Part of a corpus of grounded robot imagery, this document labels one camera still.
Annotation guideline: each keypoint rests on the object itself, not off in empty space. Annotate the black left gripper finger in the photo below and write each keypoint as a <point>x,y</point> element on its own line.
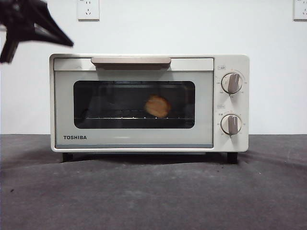
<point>8,50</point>
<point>62,38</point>

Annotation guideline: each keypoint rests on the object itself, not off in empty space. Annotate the round golden bread roll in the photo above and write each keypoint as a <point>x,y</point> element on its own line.
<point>158,105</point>

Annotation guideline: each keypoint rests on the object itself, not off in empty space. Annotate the beige oven control knob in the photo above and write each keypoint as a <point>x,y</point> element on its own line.
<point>231,124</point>
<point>231,83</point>

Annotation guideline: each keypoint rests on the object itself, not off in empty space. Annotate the white Toshiba toaster oven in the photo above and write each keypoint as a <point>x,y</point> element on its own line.
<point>239,105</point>

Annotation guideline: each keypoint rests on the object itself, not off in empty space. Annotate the white wall socket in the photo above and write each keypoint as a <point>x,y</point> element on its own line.
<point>300,9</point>
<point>88,9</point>

